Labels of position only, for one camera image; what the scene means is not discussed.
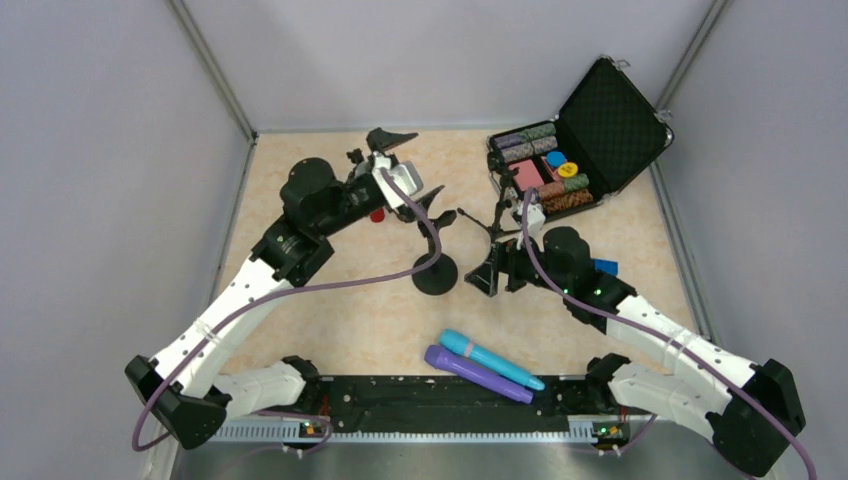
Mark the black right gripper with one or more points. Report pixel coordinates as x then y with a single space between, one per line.
501 237

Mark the red glitter microphone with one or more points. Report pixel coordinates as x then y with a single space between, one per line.
378 216

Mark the purple toy microphone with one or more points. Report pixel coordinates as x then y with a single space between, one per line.
442 359

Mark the shock mount tripod stand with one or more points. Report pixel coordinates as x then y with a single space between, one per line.
358 159

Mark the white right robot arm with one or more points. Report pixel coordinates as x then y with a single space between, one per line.
750 413

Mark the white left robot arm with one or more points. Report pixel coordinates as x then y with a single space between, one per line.
182 386

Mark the black tripod mic stand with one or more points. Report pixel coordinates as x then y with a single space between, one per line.
502 178

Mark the orange black chip stack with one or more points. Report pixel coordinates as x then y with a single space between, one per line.
567 201

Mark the red white chip stack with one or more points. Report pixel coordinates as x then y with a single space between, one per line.
551 191

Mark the red playing card deck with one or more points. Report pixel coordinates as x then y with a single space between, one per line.
526 175

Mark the cyan toy microphone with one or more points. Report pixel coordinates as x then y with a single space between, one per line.
462 345

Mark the blue toy brick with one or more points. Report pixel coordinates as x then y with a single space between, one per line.
606 266

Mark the green chip stack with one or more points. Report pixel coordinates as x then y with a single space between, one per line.
576 183

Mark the yellow round dealer chip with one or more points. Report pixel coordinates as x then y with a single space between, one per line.
568 170

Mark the blue round dealer chip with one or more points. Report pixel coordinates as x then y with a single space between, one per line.
555 159

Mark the purple chip stack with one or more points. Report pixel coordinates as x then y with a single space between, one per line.
508 141

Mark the black poker chip case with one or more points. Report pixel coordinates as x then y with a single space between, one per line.
608 128

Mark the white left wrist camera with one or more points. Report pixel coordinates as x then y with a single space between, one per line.
404 176

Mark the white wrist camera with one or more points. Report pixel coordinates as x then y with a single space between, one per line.
404 176
533 222

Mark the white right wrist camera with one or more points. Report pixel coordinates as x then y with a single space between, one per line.
533 222

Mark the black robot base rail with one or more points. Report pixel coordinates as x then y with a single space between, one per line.
383 404

